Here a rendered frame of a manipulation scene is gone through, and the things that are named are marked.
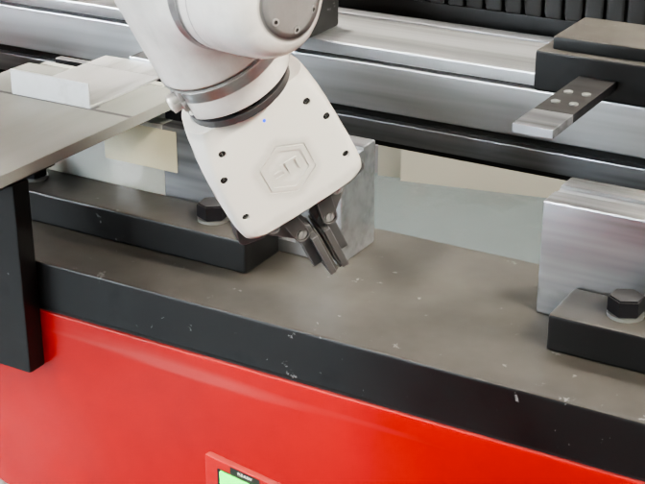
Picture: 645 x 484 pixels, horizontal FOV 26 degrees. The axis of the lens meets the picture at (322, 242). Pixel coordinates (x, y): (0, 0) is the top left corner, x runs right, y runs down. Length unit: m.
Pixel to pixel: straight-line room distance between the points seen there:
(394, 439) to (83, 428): 0.32
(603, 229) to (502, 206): 2.59
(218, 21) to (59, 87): 0.40
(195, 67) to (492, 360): 0.32
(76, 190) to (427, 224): 2.31
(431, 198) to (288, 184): 2.73
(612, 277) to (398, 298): 0.17
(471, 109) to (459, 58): 0.05
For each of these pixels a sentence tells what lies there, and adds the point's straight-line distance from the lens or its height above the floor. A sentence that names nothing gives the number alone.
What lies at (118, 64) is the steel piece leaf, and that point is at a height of 1.00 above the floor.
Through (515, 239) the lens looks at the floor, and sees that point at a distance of 3.46.
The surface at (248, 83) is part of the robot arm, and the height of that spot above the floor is 1.10.
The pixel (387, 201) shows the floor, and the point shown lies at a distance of 3.67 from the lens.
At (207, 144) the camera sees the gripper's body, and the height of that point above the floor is 1.05.
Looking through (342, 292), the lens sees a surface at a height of 0.88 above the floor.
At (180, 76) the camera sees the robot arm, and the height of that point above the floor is 1.11.
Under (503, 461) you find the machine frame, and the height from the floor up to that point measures 0.81.
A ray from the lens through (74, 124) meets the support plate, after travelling 1.15.
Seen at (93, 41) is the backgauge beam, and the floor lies 0.94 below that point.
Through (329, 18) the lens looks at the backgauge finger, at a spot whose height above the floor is 1.00.
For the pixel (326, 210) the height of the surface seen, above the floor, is 0.98.
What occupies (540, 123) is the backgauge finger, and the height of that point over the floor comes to 1.00.
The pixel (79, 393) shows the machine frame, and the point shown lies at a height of 0.76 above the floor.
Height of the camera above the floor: 1.36
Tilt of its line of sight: 24 degrees down
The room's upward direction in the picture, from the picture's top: straight up
